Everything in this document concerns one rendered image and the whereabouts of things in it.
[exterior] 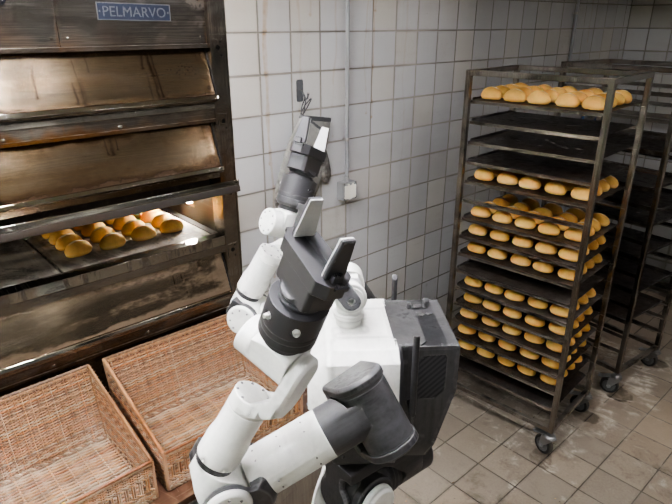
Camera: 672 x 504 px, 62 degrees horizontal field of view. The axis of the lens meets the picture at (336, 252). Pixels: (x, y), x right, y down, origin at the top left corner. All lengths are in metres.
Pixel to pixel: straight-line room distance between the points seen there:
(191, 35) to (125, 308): 1.00
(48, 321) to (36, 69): 0.81
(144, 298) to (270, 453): 1.34
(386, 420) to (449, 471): 1.95
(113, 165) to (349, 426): 1.36
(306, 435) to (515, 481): 2.05
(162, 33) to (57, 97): 0.41
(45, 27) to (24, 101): 0.23
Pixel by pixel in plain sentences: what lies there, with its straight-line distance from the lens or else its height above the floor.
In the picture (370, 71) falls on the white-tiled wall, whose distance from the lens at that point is 2.68.
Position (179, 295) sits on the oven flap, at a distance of 2.28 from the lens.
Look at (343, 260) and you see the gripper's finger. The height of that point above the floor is 1.70.
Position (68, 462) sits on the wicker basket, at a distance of 2.23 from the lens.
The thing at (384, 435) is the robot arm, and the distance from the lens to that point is 0.99.
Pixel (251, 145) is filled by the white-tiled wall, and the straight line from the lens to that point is 2.30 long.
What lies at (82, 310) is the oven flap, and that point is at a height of 1.04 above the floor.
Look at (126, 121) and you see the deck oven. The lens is 2.05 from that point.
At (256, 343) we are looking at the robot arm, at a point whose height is 1.54.
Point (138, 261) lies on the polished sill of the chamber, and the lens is 2.17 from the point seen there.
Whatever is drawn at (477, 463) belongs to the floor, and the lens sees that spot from 2.99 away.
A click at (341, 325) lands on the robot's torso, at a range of 1.15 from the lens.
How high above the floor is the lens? 1.97
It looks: 22 degrees down
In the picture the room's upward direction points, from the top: straight up
